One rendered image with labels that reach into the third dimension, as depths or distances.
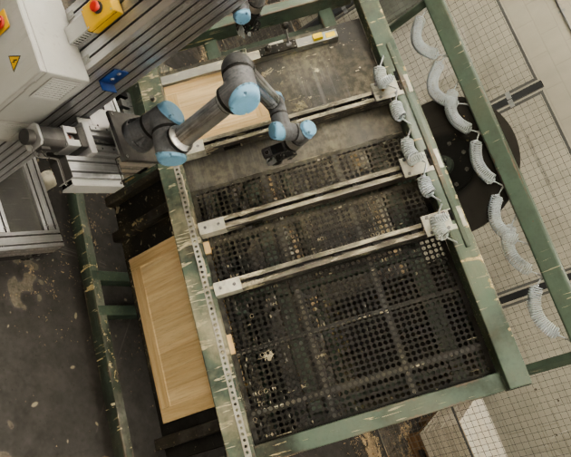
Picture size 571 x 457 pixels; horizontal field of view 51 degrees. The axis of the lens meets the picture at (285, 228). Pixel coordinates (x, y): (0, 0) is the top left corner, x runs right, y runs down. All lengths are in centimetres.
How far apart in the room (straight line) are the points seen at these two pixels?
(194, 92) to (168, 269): 93
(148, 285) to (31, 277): 59
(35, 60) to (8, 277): 140
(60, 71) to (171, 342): 157
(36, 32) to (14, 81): 18
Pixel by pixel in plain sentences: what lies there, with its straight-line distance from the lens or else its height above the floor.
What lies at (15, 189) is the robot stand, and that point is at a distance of 321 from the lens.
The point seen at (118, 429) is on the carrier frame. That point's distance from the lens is 317.
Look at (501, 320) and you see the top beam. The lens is 276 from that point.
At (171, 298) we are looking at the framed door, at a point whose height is 49.
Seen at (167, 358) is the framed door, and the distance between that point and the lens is 321.
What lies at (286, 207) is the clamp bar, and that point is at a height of 129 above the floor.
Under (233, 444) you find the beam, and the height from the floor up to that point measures 84.
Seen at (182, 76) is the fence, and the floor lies 100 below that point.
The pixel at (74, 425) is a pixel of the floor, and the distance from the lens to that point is 323.
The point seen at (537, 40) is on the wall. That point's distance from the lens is 776.
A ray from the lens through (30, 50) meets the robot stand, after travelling 217.
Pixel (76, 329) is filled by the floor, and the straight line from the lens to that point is 337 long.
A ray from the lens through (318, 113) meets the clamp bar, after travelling 300.
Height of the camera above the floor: 253
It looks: 27 degrees down
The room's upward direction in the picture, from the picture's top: 64 degrees clockwise
